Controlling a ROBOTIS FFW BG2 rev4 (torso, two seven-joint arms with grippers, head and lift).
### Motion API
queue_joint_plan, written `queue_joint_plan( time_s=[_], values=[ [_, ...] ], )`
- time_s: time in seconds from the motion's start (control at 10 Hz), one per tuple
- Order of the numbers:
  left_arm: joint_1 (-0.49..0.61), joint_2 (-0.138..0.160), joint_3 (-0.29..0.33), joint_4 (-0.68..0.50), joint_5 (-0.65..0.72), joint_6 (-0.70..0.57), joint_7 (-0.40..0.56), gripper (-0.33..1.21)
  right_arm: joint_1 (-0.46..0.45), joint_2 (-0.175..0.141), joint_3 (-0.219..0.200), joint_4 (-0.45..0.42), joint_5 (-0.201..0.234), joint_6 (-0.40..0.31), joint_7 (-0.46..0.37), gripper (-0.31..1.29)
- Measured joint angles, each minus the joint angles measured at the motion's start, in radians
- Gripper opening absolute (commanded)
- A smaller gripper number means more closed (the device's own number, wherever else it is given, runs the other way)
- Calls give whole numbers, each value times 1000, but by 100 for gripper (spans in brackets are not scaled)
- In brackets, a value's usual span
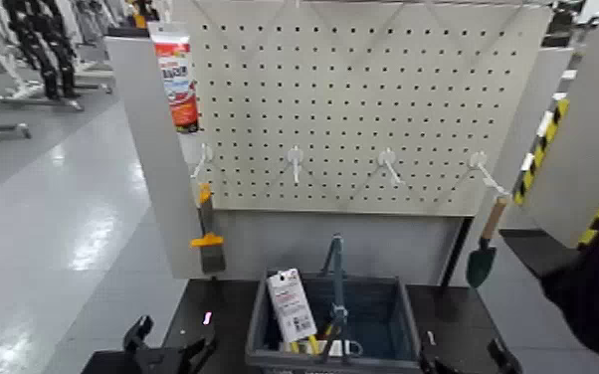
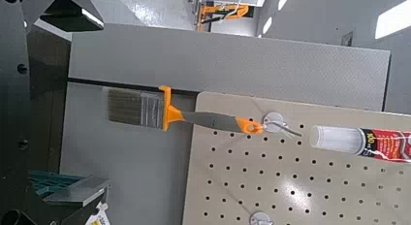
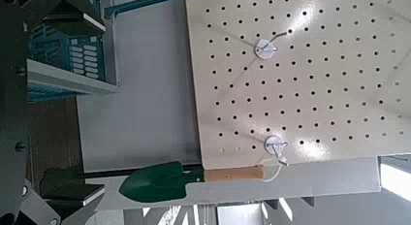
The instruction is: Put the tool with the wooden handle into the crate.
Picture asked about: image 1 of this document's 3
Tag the small white plastic item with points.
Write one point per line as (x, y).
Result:
(344, 348)

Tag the white carded retail package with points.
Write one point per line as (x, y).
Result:
(291, 305)

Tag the beige perforated pegboard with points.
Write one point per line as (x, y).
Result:
(357, 104)

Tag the red and white sealant tube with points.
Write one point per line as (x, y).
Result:
(177, 78)

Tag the black frame post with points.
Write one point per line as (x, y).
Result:
(456, 250)

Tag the grey pillar with hazard tape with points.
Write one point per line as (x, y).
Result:
(592, 104)

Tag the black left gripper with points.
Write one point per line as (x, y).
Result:
(137, 363)

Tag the grey panel below pegboard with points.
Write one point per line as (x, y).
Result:
(278, 245)

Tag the orange background machine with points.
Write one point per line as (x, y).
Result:
(140, 18)

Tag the light grey partition panel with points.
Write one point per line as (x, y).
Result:
(526, 130)

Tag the grey side partition panel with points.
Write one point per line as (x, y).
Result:
(143, 130)

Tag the white pegboard hook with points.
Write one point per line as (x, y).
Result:
(295, 156)
(478, 159)
(386, 156)
(204, 155)

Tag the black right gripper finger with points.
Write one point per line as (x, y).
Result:
(432, 360)
(506, 360)

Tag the grey wheeled stand base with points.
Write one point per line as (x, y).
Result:
(33, 102)

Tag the black robot on stand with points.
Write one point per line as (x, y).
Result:
(49, 47)

